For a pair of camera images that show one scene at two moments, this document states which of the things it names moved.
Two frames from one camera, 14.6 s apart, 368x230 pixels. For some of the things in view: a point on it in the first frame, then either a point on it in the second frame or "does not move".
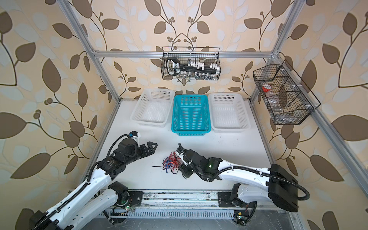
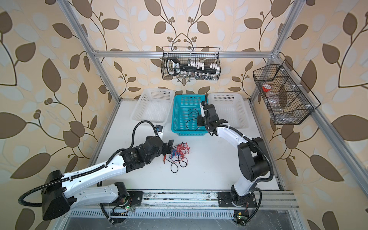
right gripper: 184,170 -> 200,122
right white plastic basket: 228,112 does not move
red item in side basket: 266,87 does not move
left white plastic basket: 154,108 does not move
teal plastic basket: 190,115 does not move
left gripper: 150,151 -> 170,146
